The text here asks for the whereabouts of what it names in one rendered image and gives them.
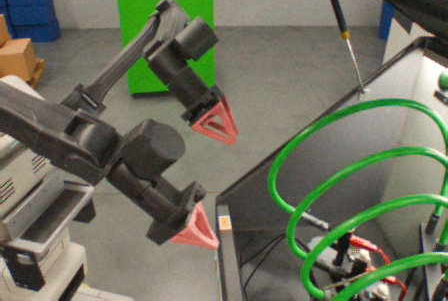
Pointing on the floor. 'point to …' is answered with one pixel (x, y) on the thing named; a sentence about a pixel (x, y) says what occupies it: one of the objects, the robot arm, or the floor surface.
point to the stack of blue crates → (28, 9)
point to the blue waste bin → (385, 20)
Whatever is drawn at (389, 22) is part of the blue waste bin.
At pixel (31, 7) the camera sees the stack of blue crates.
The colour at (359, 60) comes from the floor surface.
